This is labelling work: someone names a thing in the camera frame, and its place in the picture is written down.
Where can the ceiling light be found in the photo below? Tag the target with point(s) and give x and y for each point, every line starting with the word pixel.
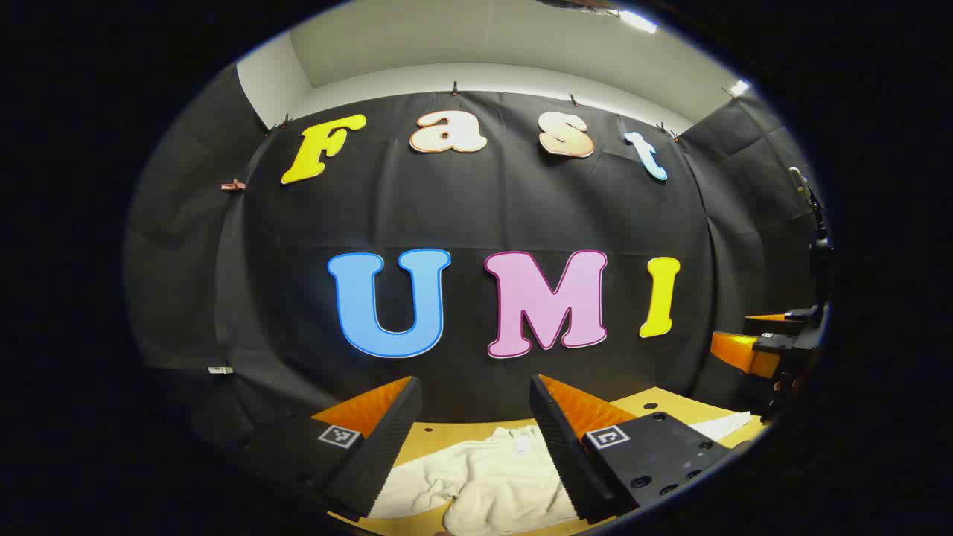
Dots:
pixel 636 21
pixel 738 88

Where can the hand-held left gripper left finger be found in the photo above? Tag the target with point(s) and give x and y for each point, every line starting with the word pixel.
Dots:
pixel 387 447

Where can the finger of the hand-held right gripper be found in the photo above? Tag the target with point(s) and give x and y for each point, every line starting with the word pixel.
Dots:
pixel 774 325
pixel 744 351

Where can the black backdrop cloth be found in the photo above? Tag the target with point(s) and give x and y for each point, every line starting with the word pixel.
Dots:
pixel 484 201

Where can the white garment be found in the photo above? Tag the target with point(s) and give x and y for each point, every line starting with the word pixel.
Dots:
pixel 491 476

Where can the black metal stand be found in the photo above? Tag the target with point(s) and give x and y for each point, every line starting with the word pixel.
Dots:
pixel 813 216

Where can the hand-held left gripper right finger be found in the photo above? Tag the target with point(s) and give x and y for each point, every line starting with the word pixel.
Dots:
pixel 558 447

